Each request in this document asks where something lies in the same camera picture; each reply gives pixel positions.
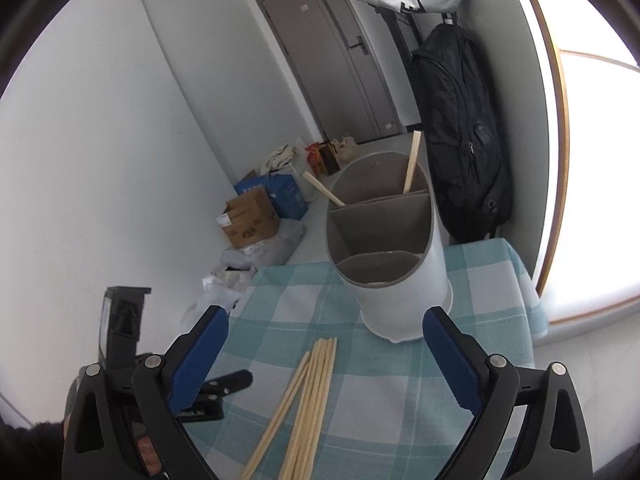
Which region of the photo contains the black coat rack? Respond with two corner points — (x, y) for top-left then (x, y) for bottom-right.
(367, 2), (458, 61)

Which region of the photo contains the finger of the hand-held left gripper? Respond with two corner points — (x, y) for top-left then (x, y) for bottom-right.
(194, 369), (254, 397)

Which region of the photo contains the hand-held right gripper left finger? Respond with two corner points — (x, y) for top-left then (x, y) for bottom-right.
(61, 305), (231, 480)

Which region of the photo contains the orange snack bag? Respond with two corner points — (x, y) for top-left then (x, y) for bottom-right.
(306, 142), (326, 173)

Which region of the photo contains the grey white plastic bag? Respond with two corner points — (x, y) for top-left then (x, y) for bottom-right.
(222, 217), (306, 267)

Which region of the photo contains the single bamboo chopstick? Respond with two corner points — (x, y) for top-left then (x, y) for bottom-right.
(302, 171), (347, 208)
(403, 131), (422, 195)

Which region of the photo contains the crumpled white plastic bag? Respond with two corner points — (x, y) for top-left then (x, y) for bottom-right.
(200, 260), (257, 312)

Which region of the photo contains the blue cardboard box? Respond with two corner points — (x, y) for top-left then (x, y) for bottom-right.
(234, 170), (309, 221)

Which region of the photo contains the teal checked tablecloth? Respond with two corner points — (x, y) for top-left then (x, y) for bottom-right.
(180, 237), (548, 480)

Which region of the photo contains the pile of wooden chopsticks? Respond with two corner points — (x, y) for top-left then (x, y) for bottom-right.
(240, 337), (339, 480)

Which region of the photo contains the brown cardboard box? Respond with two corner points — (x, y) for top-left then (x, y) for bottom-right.
(216, 187), (281, 250)

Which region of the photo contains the white divided utensil holder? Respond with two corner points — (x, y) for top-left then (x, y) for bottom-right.
(326, 150), (455, 345)

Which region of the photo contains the grey door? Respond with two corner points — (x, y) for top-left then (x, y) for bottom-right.
(257, 0), (423, 147)

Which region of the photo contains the black backpack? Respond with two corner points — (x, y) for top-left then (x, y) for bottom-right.
(410, 22), (514, 244)

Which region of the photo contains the beige bag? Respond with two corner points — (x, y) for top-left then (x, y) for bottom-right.
(332, 136), (359, 163)

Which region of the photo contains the window with wooden frame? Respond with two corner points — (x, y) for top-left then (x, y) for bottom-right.
(515, 0), (640, 322)

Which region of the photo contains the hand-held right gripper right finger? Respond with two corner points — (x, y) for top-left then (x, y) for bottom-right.
(422, 305), (594, 480)

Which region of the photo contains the dark brown paper bag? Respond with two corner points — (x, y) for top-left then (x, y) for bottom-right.
(317, 141), (344, 176)

